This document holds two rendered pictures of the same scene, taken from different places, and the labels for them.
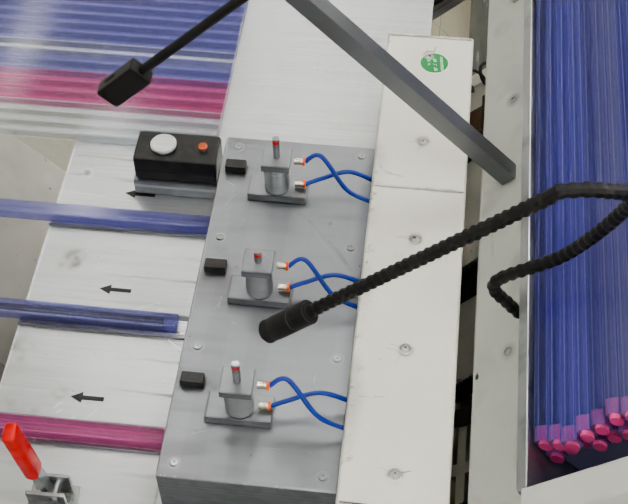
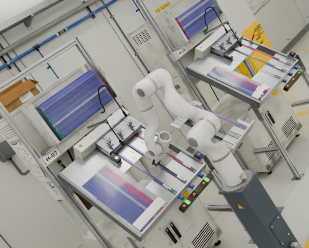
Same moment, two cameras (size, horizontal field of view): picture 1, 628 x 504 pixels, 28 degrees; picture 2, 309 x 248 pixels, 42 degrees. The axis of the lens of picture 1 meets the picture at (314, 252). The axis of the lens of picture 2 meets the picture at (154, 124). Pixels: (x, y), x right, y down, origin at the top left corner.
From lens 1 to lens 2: 270 cm
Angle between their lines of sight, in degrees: 77
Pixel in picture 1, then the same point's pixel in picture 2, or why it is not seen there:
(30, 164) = (119, 241)
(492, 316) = (103, 117)
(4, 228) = not seen: hidden behind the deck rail
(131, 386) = (137, 141)
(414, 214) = (100, 130)
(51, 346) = (142, 149)
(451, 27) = not seen: outside the picture
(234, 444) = (133, 122)
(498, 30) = (69, 145)
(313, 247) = (111, 136)
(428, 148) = (91, 136)
